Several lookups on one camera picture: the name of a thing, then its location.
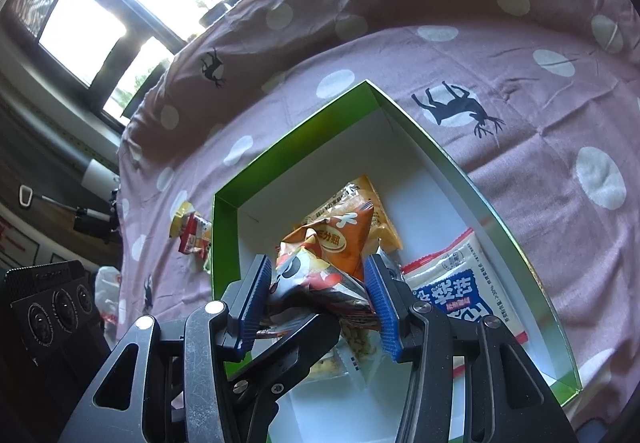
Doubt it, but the red print wall poster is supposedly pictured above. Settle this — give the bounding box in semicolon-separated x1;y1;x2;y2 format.
0;213;42;270

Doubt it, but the yellow snack cup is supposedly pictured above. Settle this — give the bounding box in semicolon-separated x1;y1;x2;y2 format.
171;202;194;240

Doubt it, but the dark planter box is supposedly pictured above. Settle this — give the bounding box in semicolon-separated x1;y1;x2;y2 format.
120;62;169;120

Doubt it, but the orange snack packet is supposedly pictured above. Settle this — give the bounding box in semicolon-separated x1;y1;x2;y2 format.
267;203;401;324

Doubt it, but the pink dotted deer bedsheet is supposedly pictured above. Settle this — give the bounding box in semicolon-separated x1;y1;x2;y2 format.
102;0;640;443

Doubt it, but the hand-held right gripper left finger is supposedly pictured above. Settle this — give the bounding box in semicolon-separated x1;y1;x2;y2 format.
57;254;274;443

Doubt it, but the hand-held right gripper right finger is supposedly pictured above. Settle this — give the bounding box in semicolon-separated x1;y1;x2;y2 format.
231;254;573;443

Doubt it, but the yellow snack packet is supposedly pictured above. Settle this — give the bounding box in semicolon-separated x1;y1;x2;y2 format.
300;174;403;251

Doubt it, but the white cylinder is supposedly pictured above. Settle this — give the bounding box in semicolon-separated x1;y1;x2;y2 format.
80;159;118;196

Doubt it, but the green white cardboard box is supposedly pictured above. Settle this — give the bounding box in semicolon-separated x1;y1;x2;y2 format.
210;79;583;443

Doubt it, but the white blue snack packet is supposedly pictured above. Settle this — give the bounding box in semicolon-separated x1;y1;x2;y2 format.
401;228;528;346

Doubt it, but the white plastic bag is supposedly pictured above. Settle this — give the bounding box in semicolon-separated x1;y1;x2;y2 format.
94;265;123;339

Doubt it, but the red snack packet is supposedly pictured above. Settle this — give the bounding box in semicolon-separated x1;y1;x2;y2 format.
177;214;213;260

